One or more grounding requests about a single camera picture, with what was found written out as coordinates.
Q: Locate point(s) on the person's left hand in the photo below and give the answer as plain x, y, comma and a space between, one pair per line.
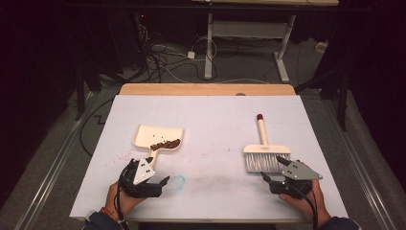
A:
123, 201

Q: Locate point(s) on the cream hand brush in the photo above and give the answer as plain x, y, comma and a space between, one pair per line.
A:
266, 149

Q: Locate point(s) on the pile of red crumbs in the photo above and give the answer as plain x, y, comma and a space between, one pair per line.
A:
166, 145

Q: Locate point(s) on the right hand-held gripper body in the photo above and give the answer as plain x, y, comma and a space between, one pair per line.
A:
300, 175

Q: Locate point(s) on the white metal desk frame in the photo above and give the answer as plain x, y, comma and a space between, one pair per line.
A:
209, 48

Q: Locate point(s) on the person's right hand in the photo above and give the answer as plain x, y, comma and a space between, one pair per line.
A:
306, 207

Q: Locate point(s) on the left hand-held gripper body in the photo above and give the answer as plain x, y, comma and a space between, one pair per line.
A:
142, 172

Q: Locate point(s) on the black metal stand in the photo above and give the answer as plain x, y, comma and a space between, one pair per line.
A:
343, 96
79, 96

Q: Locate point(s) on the cream plastic dustpan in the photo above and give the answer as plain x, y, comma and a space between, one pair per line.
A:
150, 134

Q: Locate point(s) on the white power adapter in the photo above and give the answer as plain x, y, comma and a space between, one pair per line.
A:
191, 55

